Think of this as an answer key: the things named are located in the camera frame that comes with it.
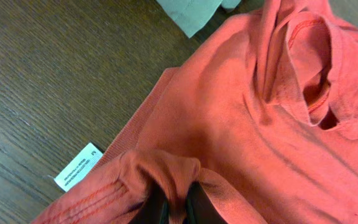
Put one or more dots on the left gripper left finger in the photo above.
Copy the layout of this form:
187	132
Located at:
154	210

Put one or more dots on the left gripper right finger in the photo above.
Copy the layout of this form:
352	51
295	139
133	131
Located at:
199	209

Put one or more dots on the orange t-shirt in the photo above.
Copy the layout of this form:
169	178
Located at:
264	116

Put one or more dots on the white care label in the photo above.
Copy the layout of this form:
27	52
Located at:
79	167

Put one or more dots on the folded olive green garment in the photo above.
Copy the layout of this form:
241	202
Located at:
190	15

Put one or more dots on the folded light blue garment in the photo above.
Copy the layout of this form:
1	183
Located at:
230	4

